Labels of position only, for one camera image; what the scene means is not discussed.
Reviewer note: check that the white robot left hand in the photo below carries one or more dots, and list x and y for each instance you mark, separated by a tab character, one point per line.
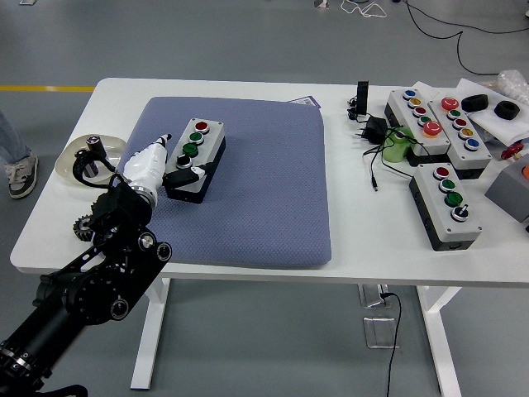
146	165

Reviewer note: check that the grey four-button control box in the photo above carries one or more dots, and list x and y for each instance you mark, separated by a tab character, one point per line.
208	138
438	198

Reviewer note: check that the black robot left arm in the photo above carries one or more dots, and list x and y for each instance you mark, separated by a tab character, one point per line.
103	285

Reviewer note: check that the five-button box, blue end button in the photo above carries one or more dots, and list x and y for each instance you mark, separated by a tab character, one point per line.
420	111

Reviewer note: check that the five-button box, red mushroom end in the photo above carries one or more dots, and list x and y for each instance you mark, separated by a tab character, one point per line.
460	124

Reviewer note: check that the grey box with orange button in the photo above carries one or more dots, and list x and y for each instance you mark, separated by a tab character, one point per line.
506	186

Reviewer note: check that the white shallow dish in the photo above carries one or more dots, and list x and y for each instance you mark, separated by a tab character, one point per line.
68	159

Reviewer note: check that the black metal gear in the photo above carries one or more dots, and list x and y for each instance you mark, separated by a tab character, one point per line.
80	228

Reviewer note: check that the blue-grey textured mat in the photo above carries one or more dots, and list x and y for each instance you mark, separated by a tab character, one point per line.
268	186

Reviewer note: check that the person's foot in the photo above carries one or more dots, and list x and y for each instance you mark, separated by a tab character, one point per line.
20	175

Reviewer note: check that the person's leg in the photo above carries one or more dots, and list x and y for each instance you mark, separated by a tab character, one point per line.
10	136

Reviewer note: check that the white table leg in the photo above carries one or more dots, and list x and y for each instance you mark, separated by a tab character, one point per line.
444	351
151	339

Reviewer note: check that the black upright small device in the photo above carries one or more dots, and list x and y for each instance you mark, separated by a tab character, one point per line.
363	99

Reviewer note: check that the black power adapter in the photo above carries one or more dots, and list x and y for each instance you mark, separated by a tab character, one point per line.
376	126

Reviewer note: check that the grey metal floor piece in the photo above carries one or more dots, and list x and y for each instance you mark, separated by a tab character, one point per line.
321	3

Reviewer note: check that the green foam block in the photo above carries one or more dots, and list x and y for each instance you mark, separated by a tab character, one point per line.
392	153

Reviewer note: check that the white foam sheet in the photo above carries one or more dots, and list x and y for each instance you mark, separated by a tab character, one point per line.
502	129

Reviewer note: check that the clear plastic bag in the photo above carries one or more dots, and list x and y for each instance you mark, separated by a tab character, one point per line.
514	82

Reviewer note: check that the clear acrylic bracket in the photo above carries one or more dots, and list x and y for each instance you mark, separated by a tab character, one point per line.
378	331
372	297

